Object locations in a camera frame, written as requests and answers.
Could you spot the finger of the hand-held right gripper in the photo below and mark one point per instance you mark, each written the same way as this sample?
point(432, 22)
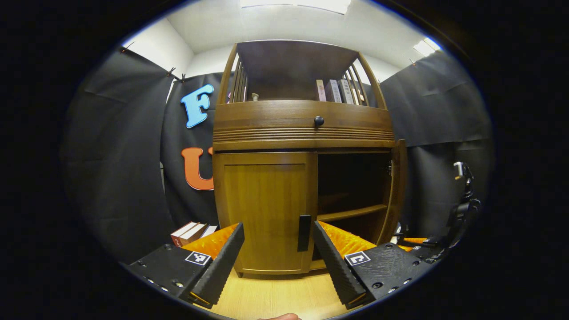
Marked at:
point(429, 253)

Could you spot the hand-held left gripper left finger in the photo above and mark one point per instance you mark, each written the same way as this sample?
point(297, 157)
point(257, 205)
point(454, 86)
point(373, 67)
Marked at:
point(222, 262)

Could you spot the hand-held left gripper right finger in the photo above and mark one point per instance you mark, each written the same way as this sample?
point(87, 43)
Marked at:
point(335, 262)

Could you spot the wooden shoe cabinet door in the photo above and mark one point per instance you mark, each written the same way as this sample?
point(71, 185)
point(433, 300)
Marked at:
point(397, 191)
point(262, 209)

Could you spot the wooden double-door shoe cabinet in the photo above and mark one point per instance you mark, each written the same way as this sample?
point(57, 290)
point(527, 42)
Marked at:
point(289, 133)

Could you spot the blue book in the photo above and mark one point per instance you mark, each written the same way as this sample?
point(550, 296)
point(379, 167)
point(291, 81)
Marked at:
point(209, 231)

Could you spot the orange-brown book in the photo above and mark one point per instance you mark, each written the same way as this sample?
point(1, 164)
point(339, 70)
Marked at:
point(193, 232)

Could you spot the red-brown book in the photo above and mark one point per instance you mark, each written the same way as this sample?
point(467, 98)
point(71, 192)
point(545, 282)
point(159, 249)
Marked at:
point(180, 233)

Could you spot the black backdrop cloth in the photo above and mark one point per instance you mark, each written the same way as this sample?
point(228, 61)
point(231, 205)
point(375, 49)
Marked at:
point(115, 164)

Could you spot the ceiling light panel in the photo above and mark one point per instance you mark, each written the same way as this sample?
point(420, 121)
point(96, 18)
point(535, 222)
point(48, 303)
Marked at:
point(295, 4)
point(426, 46)

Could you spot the pale pink book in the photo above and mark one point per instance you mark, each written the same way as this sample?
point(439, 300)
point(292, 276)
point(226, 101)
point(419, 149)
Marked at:
point(321, 90)

